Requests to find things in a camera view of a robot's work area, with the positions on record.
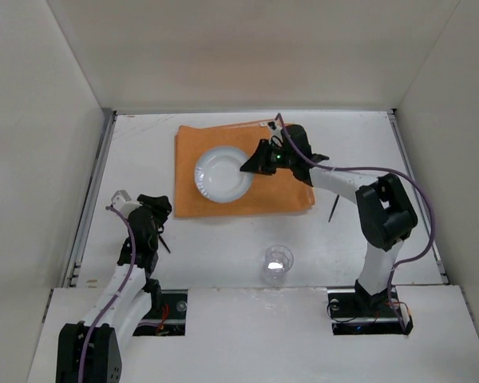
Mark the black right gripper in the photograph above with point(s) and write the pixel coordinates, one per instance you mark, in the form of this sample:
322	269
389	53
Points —
264	156

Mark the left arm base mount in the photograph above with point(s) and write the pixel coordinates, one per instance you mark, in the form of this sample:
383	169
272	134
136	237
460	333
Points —
169	320

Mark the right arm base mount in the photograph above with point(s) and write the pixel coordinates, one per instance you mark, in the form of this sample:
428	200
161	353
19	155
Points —
349	317

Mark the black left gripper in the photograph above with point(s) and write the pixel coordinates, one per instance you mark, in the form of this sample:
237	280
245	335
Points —
155	203

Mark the black knife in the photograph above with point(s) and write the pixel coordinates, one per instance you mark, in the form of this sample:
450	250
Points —
164	244

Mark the orange cloth placemat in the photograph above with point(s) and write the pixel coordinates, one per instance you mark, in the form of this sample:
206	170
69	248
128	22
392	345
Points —
280	193

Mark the clear plastic cup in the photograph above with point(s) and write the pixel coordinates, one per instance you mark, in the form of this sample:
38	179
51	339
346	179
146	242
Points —
277	261

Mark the white front cover board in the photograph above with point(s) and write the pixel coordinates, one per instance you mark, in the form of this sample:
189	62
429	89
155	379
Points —
251	335

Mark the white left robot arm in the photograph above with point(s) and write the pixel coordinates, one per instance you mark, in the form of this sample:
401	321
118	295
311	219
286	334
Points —
90	350

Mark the white round plate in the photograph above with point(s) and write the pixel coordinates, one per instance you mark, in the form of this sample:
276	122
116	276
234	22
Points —
217	174

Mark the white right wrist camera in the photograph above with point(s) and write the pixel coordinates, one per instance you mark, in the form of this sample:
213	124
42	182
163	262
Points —
274	127

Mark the black fork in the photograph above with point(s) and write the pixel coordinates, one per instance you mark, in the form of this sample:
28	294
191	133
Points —
334	205

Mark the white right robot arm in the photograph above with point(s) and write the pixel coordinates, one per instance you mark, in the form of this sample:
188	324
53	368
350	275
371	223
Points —
385	212

